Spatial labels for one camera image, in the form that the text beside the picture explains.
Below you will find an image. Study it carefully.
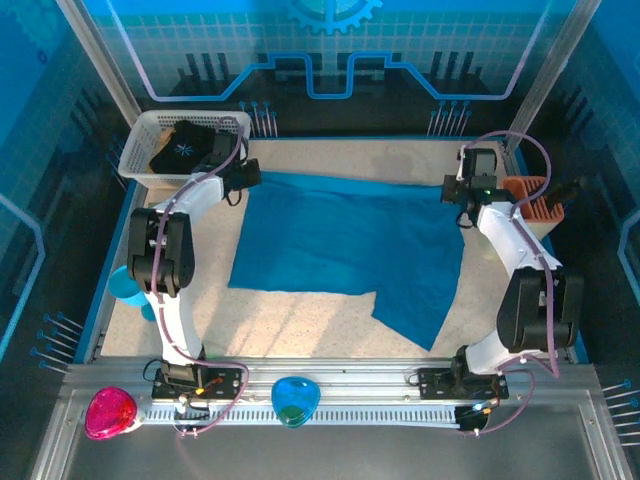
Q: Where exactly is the blue t-shirt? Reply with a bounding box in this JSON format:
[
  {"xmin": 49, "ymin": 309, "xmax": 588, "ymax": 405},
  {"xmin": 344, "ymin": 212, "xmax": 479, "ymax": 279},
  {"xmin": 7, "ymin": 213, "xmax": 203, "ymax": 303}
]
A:
[{"xmin": 227, "ymin": 169, "xmax": 467, "ymax": 353}]

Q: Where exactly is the aluminium frame post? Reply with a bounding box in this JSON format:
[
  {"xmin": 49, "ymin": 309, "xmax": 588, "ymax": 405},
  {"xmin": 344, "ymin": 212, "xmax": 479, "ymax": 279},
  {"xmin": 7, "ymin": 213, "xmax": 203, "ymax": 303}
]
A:
[
  {"xmin": 503, "ymin": 0, "xmax": 595, "ymax": 147},
  {"xmin": 54, "ymin": 0, "xmax": 145, "ymax": 126}
]

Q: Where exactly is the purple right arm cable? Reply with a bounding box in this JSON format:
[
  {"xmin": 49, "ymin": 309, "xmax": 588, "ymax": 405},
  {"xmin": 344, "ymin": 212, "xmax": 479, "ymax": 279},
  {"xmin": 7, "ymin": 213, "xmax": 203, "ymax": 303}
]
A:
[{"xmin": 458, "ymin": 130, "xmax": 562, "ymax": 437}]

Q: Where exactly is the white perforated plastic basket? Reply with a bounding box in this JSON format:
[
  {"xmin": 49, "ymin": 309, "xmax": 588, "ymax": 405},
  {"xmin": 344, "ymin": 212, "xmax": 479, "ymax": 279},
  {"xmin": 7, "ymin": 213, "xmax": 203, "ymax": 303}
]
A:
[{"xmin": 117, "ymin": 109, "xmax": 252, "ymax": 190}]

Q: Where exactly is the tan folded cloth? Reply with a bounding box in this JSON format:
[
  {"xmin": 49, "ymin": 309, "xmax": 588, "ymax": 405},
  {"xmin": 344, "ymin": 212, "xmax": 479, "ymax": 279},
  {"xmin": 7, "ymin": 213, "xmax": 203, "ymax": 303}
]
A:
[{"xmin": 147, "ymin": 128, "xmax": 177, "ymax": 175}]

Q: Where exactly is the cream holder with terracotta insert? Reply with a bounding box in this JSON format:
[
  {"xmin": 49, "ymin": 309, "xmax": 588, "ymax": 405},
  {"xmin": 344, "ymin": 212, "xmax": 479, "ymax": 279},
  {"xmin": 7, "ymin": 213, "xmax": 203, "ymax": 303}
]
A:
[{"xmin": 501, "ymin": 175, "xmax": 567, "ymax": 237}]

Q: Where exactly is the black t-shirt with snowflake print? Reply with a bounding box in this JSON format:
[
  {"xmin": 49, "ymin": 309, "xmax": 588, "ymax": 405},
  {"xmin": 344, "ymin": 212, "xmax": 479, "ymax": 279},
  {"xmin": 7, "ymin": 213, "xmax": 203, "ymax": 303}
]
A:
[{"xmin": 148, "ymin": 119, "xmax": 224, "ymax": 175}]

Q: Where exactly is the blue heart-shaped container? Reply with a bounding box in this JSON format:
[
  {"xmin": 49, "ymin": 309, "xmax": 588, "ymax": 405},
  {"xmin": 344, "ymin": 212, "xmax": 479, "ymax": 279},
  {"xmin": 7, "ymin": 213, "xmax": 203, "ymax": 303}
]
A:
[{"xmin": 270, "ymin": 375, "xmax": 322, "ymax": 429}]

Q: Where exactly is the blue plastic cup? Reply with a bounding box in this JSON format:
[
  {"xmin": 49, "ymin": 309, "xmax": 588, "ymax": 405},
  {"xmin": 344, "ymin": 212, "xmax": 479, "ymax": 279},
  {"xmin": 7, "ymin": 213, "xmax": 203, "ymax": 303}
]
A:
[{"xmin": 108, "ymin": 264, "xmax": 157, "ymax": 322}]

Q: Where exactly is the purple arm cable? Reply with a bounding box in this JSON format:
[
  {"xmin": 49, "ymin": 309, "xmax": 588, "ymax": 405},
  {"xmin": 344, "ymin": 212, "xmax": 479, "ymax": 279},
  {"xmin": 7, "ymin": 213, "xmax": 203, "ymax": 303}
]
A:
[
  {"xmin": 458, "ymin": 130, "xmax": 562, "ymax": 437},
  {"xmin": 148, "ymin": 115, "xmax": 251, "ymax": 437}
]

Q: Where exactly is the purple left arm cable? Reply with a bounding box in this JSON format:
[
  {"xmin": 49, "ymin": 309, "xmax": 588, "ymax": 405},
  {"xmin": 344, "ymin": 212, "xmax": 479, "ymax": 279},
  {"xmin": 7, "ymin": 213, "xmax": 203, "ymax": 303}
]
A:
[{"xmin": 148, "ymin": 115, "xmax": 251, "ymax": 437}]

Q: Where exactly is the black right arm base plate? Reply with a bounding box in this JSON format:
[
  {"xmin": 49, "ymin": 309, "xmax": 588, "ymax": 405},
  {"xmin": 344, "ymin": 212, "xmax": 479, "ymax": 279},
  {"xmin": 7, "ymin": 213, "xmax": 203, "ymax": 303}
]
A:
[{"xmin": 416, "ymin": 366, "xmax": 511, "ymax": 400}]

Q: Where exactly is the black tool in holder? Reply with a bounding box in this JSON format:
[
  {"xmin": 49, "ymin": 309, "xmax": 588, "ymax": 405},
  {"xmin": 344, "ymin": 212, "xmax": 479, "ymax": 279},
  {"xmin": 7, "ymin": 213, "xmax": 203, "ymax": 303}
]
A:
[{"xmin": 546, "ymin": 177, "xmax": 588, "ymax": 207}]

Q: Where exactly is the pink heart-shaped container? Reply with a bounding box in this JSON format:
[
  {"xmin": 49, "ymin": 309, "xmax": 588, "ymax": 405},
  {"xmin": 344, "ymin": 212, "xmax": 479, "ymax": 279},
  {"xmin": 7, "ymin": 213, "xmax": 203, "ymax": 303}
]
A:
[{"xmin": 83, "ymin": 385, "xmax": 139, "ymax": 442}]

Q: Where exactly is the aluminium front rail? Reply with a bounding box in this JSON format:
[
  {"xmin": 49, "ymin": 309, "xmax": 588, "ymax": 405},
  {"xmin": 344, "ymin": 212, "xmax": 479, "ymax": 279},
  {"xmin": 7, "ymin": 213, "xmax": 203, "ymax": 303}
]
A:
[{"xmin": 63, "ymin": 357, "xmax": 604, "ymax": 427}]

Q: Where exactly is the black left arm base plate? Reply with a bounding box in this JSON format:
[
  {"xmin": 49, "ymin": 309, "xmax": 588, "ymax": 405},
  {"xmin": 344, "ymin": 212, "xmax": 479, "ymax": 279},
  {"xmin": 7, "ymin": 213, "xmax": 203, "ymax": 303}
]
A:
[{"xmin": 151, "ymin": 366, "xmax": 243, "ymax": 400}]

